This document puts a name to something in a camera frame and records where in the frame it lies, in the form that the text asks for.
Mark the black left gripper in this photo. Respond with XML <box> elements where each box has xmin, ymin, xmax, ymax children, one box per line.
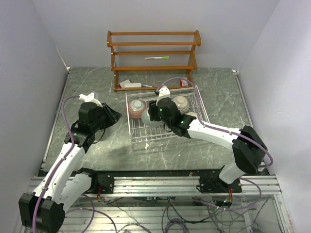
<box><xmin>91</xmin><ymin>101</ymin><xmax>122</xmax><ymax>132</ymax></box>

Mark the blue dotted bowl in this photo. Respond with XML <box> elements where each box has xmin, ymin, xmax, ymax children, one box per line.
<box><xmin>141</xmin><ymin>107</ymin><xmax>163</xmax><ymax>128</ymax></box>

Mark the red floral pattern bowl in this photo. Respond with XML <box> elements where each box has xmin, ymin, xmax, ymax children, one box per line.
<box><xmin>128</xmin><ymin>100</ymin><xmax>147</xmax><ymax>119</ymax></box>

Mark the white wire dish rack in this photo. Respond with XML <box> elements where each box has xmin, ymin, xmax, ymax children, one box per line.
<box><xmin>125</xmin><ymin>87</ymin><xmax>210</xmax><ymax>144</ymax></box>

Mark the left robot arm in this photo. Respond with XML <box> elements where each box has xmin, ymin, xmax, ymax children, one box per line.
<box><xmin>18</xmin><ymin>102</ymin><xmax>122</xmax><ymax>233</ymax></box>

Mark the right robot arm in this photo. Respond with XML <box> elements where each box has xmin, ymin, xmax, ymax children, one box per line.
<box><xmin>148</xmin><ymin>97</ymin><xmax>267</xmax><ymax>192</ymax></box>

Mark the wooden shelf rack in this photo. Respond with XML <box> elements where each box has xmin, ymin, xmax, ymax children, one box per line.
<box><xmin>106</xmin><ymin>30</ymin><xmax>202</xmax><ymax>92</ymax></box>

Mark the purple pattern cream bowl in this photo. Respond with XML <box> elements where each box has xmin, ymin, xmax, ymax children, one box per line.
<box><xmin>173</xmin><ymin>96</ymin><xmax>190</xmax><ymax>114</ymax></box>

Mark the red white card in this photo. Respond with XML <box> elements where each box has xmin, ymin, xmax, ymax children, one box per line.
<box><xmin>118</xmin><ymin>79</ymin><xmax>131</xmax><ymax>88</ymax></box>

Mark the white rectangular eraser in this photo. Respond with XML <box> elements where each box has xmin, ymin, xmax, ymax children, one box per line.
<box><xmin>124</xmin><ymin>83</ymin><xmax>142</xmax><ymax>88</ymax></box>

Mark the green leaf pattern bowl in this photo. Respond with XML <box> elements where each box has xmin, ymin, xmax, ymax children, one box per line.
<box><xmin>186</xmin><ymin>112</ymin><xmax>198</xmax><ymax>118</ymax></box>

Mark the red white small box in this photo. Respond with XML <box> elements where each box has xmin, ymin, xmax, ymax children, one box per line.
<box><xmin>180</xmin><ymin>78</ymin><xmax>189</xmax><ymax>87</ymax></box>

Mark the green capped marker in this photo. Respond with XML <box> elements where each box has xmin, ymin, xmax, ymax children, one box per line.
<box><xmin>145</xmin><ymin>56</ymin><xmax>169</xmax><ymax>60</ymax></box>

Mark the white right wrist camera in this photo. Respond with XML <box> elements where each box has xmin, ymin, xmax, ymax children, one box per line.
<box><xmin>155</xmin><ymin>85</ymin><xmax>171</xmax><ymax>104</ymax></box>

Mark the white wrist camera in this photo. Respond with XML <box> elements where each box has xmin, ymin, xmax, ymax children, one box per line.
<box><xmin>79</xmin><ymin>91</ymin><xmax>103</xmax><ymax>107</ymax></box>
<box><xmin>155</xmin><ymin>85</ymin><xmax>171</xmax><ymax>104</ymax></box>

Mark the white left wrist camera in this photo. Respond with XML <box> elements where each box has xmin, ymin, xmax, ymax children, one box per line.
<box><xmin>79</xmin><ymin>91</ymin><xmax>103</xmax><ymax>107</ymax></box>

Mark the aluminium mounting rail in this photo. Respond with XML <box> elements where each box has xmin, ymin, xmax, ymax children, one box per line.
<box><xmin>24</xmin><ymin>174</ymin><xmax>282</xmax><ymax>197</ymax></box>

